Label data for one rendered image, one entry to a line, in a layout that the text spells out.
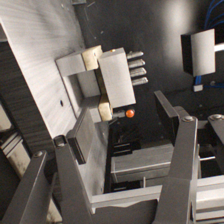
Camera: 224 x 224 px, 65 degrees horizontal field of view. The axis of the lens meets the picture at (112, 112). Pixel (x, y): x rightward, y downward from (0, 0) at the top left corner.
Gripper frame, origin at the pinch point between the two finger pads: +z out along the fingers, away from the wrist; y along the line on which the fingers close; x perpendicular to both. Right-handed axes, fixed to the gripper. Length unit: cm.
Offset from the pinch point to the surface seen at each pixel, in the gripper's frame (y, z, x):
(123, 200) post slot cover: -3.9, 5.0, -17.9
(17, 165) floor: -101, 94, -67
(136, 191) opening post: -1.5, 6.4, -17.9
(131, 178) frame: -3.5, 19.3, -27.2
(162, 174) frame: 5.0, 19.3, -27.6
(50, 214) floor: -102, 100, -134
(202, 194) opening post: 9.1, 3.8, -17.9
